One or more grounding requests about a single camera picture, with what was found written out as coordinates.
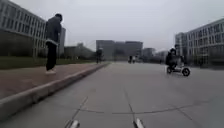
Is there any grey block building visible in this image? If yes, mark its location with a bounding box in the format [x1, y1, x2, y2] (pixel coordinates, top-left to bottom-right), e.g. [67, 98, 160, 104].
[95, 39, 144, 62]

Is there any grey concrete paved road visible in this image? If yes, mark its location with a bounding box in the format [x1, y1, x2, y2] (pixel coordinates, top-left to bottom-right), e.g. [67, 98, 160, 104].
[0, 61, 224, 128]

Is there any low grey building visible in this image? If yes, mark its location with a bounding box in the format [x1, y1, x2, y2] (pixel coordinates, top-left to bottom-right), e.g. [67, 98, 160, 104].
[64, 42, 96, 61]

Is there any small grey building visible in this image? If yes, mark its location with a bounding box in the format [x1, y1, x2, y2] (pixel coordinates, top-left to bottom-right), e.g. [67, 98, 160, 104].
[142, 47, 156, 61]

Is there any robot's own part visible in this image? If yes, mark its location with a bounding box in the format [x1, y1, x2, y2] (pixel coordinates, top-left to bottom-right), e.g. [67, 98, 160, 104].
[133, 118, 145, 128]
[69, 119, 81, 128]

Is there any small scooter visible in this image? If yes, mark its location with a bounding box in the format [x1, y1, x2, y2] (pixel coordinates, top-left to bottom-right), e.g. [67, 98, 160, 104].
[165, 55, 191, 77]

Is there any grey stone kerb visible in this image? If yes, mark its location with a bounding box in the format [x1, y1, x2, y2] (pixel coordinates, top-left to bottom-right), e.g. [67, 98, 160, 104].
[0, 62, 111, 122]

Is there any red brick pavement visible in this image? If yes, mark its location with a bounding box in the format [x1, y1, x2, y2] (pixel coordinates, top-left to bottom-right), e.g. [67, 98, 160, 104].
[0, 62, 102, 100]

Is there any grass strip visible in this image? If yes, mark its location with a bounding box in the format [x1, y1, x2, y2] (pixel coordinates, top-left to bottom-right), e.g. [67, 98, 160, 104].
[0, 56, 98, 71]

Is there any long grey windowed building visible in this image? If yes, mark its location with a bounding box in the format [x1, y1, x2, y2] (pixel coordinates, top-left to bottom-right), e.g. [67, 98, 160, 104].
[174, 18, 224, 66]

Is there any large pale multi-storey building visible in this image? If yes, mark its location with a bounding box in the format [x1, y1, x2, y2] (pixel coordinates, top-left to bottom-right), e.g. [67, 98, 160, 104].
[0, 0, 67, 58]

